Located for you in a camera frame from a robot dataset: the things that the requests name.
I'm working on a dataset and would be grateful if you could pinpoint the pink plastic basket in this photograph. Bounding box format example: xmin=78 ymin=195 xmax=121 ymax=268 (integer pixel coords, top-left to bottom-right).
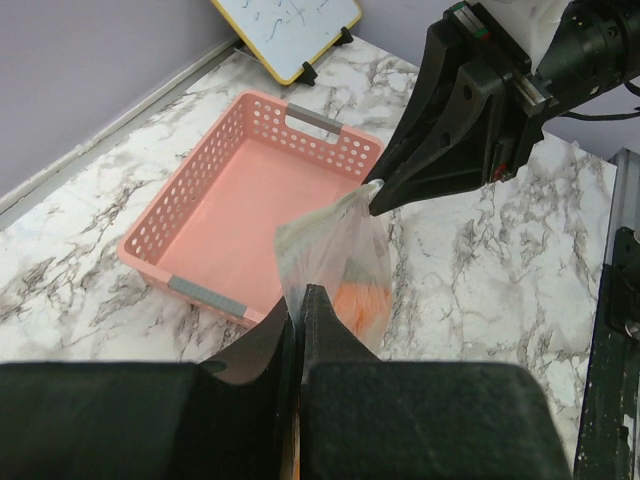
xmin=118 ymin=90 xmax=384 ymax=328

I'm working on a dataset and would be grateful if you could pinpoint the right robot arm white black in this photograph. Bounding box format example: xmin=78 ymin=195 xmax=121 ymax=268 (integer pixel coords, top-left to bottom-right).
xmin=369 ymin=1 xmax=639 ymax=215

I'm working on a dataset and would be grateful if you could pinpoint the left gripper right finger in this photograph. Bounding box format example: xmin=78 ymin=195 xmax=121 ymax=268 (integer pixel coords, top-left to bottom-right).
xmin=299 ymin=285 xmax=571 ymax=479

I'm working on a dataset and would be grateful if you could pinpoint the small whiteboard wooden frame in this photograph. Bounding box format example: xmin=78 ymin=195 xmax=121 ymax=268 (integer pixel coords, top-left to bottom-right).
xmin=212 ymin=0 xmax=362 ymax=86

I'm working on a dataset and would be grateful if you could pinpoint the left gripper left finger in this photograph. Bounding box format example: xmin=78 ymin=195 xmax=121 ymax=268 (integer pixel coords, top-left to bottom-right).
xmin=1 ymin=303 xmax=294 ymax=479

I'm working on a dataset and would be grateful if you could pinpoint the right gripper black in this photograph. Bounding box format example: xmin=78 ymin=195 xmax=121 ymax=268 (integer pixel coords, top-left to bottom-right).
xmin=366 ymin=1 xmax=553 ymax=216

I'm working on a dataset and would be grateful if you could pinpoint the orange persimmon green leaf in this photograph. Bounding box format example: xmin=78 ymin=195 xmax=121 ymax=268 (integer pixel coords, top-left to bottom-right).
xmin=332 ymin=283 xmax=392 ymax=338

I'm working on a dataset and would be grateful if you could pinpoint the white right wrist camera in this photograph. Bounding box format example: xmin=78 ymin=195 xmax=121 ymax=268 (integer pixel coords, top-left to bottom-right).
xmin=482 ymin=0 xmax=570 ymax=73

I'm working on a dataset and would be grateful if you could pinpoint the clear bag white zipper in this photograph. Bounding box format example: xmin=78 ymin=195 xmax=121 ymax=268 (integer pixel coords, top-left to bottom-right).
xmin=274 ymin=180 xmax=393 ymax=353

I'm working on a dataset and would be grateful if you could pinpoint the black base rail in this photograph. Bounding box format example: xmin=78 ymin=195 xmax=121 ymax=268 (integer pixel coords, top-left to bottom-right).
xmin=573 ymin=227 xmax=639 ymax=479

